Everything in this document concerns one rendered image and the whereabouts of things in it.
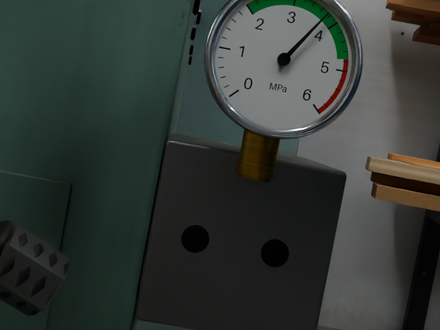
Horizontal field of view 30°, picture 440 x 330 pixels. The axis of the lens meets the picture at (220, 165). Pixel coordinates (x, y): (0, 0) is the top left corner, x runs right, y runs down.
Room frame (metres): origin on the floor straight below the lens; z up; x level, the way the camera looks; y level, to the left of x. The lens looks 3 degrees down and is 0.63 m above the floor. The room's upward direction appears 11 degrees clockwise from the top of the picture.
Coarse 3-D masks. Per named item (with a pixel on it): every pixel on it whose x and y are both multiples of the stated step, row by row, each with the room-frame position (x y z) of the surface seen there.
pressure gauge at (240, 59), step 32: (256, 0) 0.32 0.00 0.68; (288, 0) 0.33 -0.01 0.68; (320, 0) 0.33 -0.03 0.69; (224, 32) 0.32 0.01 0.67; (256, 32) 0.33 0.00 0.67; (288, 32) 0.33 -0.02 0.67; (320, 32) 0.33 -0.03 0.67; (352, 32) 0.32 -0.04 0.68; (224, 64) 0.32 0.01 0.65; (256, 64) 0.33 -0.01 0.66; (288, 64) 0.33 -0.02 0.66; (320, 64) 0.33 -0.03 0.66; (352, 64) 0.33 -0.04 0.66; (224, 96) 0.32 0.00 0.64; (256, 96) 0.33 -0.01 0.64; (288, 96) 0.33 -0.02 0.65; (320, 96) 0.33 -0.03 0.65; (352, 96) 0.33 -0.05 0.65; (256, 128) 0.32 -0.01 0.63; (288, 128) 0.32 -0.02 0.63; (320, 128) 0.32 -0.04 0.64; (256, 160) 0.35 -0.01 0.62
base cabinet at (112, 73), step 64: (0, 0) 0.38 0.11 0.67; (64, 0) 0.38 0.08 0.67; (128, 0) 0.38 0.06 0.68; (192, 0) 0.39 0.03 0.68; (0, 64) 0.38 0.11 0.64; (64, 64) 0.38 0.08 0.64; (128, 64) 0.38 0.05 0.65; (0, 128) 0.38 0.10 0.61; (64, 128) 0.38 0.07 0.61; (128, 128) 0.38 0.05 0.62; (0, 192) 0.38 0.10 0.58; (64, 192) 0.38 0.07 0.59; (128, 192) 0.38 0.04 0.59; (128, 256) 0.39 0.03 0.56; (0, 320) 0.38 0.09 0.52; (64, 320) 0.38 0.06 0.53; (128, 320) 0.39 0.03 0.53
